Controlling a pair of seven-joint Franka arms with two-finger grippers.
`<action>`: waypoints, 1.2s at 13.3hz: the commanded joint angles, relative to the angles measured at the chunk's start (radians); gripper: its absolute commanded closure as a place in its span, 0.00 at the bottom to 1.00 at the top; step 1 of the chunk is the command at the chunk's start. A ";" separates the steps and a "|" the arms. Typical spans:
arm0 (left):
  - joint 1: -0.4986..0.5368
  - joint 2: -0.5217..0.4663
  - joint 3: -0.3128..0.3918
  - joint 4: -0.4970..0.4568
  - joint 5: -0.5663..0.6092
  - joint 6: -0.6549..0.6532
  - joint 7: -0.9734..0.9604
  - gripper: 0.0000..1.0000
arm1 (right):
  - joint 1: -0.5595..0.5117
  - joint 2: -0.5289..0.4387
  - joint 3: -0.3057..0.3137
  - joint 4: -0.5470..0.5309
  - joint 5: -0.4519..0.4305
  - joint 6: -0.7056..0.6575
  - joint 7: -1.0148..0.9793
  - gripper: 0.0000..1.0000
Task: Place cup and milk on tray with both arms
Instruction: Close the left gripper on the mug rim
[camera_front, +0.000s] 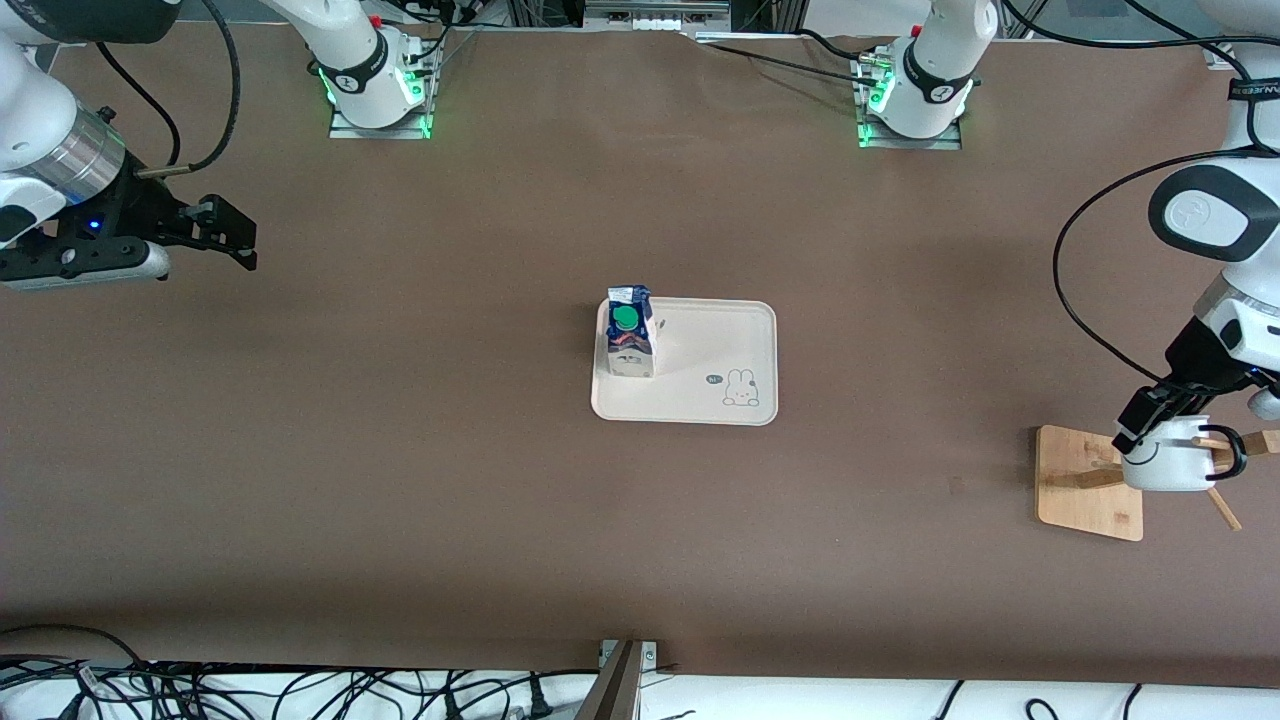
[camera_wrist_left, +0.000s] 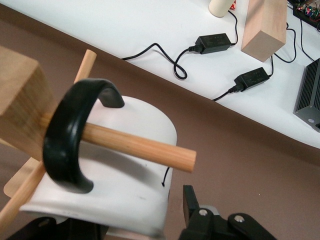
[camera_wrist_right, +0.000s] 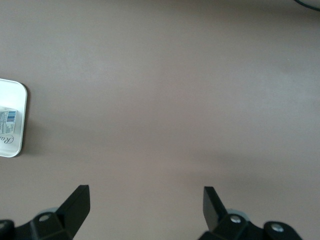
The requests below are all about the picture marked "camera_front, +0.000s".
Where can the white rabbit print tray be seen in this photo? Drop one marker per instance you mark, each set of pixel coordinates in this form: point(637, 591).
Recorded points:
point(700, 350)

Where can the aluminium profile post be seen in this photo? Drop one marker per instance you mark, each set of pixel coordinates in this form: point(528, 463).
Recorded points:
point(612, 690)

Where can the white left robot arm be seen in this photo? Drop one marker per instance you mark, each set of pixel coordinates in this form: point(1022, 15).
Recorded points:
point(1200, 215)

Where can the small metal corner bracket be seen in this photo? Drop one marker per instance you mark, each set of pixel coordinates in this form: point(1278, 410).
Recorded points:
point(650, 655)

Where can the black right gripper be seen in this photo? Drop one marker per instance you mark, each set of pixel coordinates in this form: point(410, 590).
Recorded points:
point(138, 211)

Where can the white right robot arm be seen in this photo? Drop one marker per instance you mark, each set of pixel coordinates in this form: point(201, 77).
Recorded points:
point(30, 130)

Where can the wooden cup stand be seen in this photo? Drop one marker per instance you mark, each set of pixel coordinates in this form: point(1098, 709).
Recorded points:
point(1075, 480)

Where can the blue white milk carton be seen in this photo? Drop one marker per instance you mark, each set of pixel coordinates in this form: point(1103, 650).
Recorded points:
point(630, 345)

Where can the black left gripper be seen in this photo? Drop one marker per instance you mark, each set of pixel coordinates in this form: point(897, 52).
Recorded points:
point(1194, 364)

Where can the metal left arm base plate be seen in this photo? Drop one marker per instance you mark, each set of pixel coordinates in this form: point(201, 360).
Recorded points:
point(940, 145)

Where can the white smiley face cup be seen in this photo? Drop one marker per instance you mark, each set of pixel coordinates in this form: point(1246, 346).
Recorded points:
point(1165, 465)

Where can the black power plug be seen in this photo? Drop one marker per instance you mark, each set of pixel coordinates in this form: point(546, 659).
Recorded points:
point(540, 705)

